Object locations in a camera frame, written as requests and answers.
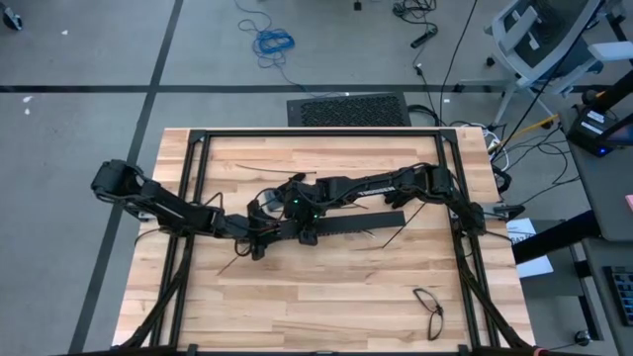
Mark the black keyboard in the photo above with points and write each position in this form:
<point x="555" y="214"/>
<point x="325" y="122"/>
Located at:
<point x="623" y="296"/>

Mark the black caster wheel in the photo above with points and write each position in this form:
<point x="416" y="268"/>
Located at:
<point x="11" y="20"/>

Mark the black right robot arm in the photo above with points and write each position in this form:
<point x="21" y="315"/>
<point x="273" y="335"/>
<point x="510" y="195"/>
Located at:
<point x="386" y="188"/>

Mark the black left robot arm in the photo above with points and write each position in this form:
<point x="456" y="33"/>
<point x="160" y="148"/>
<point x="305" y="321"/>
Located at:
<point x="173" y="212"/>

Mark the black duct cover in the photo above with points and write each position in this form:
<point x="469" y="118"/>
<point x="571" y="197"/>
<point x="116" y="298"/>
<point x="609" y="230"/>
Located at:
<point x="366" y="221"/>

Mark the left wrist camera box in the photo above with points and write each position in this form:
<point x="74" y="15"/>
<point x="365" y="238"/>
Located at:
<point x="258" y="252"/>

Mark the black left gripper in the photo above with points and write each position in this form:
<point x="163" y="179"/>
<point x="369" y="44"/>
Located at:
<point x="259" y="227"/>

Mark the black stand pole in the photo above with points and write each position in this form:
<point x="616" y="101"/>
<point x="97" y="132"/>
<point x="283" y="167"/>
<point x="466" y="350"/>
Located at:
<point x="613" y="89"/>

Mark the grey office chair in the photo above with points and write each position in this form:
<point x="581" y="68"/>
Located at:
<point x="544" y="29"/>

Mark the brown zip tie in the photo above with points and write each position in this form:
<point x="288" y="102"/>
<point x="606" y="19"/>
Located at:
<point x="403" y="226"/>

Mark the grey side desk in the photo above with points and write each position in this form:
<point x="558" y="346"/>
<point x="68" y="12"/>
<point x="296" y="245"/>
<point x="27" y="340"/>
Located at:
<point x="613" y="198"/>

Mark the black power strip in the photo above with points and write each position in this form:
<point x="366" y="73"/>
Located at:
<point x="424" y="38"/>

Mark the black round knob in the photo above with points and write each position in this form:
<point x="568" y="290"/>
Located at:
<point x="582" y="338"/>

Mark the pink item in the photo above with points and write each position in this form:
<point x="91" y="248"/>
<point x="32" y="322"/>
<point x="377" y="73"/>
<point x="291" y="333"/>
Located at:
<point x="629" y="203"/>

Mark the small black floor item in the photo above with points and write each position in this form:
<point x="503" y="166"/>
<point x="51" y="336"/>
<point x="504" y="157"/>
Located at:
<point x="357" y="5"/>

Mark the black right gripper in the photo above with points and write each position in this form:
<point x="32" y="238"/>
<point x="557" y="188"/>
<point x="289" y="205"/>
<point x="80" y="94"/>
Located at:
<point x="306" y="203"/>

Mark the black eyeglasses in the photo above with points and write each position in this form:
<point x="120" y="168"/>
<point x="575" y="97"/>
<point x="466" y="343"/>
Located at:
<point x="438" y="310"/>

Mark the black device with blue light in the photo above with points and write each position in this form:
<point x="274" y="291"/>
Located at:
<point x="588" y="128"/>

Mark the white paper sheet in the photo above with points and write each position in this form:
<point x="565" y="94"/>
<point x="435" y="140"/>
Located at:
<point x="536" y="267"/>

